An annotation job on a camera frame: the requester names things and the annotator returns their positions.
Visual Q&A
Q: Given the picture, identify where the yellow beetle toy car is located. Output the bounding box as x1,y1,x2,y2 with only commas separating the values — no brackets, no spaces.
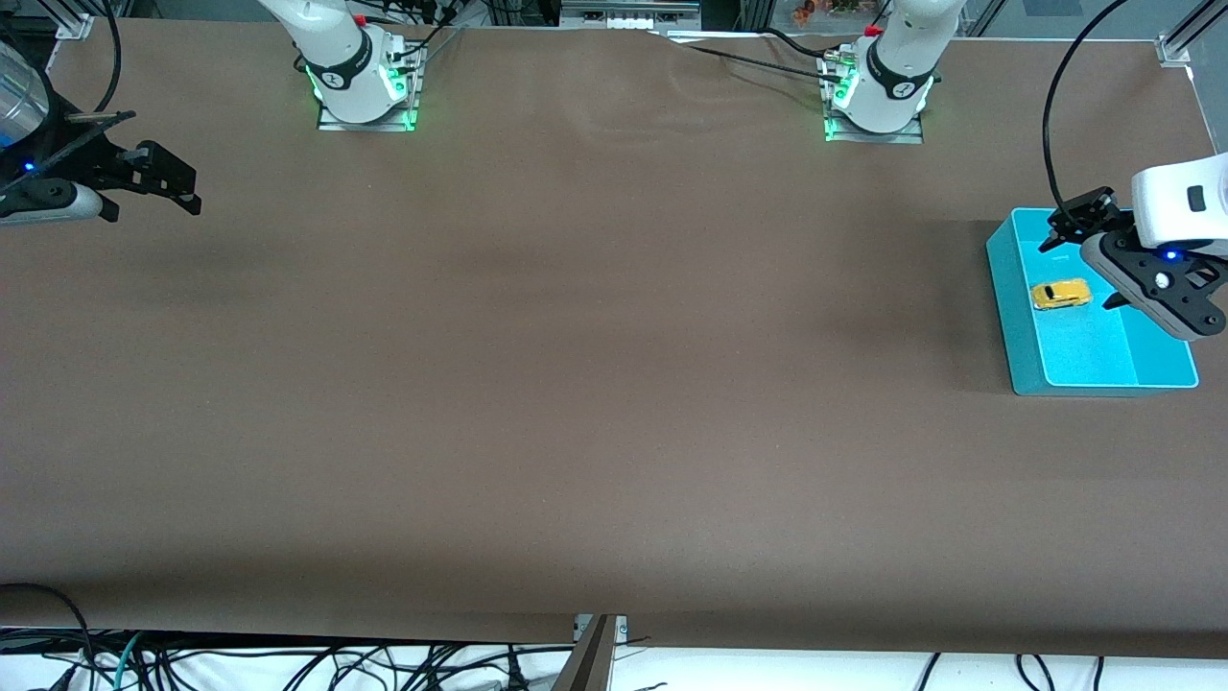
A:
1029,277,1096,314

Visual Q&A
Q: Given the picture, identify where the teal plastic bin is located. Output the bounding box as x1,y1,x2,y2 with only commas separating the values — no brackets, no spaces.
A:
985,207,1200,398

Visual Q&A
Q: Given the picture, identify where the white power strip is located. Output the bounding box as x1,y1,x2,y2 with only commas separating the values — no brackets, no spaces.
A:
559,0,703,31

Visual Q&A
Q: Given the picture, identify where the brown table cover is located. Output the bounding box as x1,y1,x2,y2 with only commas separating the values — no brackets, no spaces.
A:
0,17,1228,659

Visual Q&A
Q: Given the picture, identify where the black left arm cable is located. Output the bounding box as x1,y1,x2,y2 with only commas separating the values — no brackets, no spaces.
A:
1042,0,1131,210

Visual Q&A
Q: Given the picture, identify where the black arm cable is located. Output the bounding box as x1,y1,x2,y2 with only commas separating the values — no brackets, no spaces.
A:
1042,0,1131,210
92,0,124,116

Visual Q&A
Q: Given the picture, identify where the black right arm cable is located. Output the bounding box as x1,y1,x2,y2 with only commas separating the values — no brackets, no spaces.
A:
92,0,124,116

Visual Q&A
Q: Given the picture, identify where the aluminium frame corner profile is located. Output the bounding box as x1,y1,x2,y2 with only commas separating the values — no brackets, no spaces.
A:
38,0,99,41
1155,0,1228,68

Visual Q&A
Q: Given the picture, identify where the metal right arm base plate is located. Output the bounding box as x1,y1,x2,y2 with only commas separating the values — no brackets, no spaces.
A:
315,40,425,134

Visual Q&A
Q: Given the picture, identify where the long black table cable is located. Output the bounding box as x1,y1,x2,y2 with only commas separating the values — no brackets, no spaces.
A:
660,27,847,85

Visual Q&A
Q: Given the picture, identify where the thick black looped cable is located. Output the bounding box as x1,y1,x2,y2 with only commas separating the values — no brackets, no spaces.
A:
0,582,99,691

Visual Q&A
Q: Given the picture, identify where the teal cable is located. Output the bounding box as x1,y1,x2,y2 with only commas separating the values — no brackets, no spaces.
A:
109,631,148,691

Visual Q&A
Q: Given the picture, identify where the metal table edge bracket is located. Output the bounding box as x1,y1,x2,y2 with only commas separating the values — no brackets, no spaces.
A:
549,613,630,691

